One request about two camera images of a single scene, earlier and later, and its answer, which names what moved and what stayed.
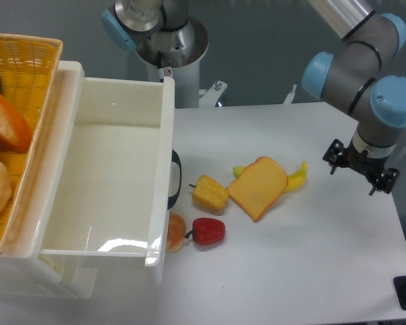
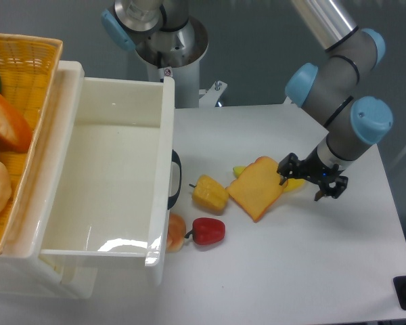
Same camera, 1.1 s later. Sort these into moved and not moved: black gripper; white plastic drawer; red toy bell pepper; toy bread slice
Moved: black gripper
Not moved: toy bread slice; red toy bell pepper; white plastic drawer
